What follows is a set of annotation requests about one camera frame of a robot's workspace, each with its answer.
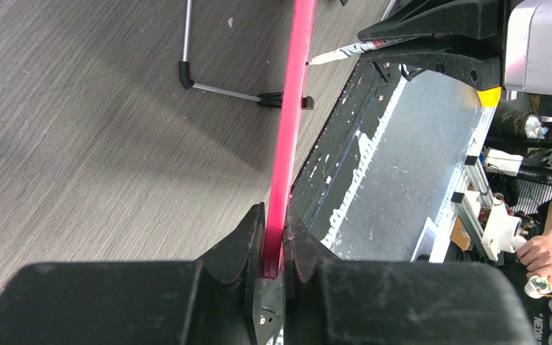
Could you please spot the left black whiteboard foot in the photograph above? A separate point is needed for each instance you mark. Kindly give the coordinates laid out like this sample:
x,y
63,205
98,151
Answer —
x,y
274,100

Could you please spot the person's bare hand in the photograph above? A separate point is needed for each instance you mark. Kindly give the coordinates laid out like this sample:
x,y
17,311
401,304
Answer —
x,y
536,256

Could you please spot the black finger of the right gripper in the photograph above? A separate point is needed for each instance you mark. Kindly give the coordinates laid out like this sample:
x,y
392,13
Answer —
x,y
463,20
477,63

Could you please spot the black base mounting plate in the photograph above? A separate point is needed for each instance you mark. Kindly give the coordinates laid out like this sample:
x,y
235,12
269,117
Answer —
x,y
328,170

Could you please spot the metal whiteboard stand leg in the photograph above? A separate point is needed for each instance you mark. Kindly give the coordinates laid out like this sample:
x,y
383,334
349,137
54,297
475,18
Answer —
x,y
216,48

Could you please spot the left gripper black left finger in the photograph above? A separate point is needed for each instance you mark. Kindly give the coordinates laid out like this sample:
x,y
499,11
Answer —
x,y
210,300

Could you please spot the white handheld controller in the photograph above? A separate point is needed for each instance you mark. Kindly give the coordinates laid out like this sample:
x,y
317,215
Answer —
x,y
536,287

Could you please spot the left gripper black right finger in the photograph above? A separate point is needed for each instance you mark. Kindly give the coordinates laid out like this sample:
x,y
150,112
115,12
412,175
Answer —
x,y
333,301

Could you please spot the yellow plastic block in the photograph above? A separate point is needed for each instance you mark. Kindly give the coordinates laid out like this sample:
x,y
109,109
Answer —
x,y
490,98

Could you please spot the pink framed whiteboard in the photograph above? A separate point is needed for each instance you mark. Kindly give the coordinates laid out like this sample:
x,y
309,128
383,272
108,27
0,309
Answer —
x,y
284,159

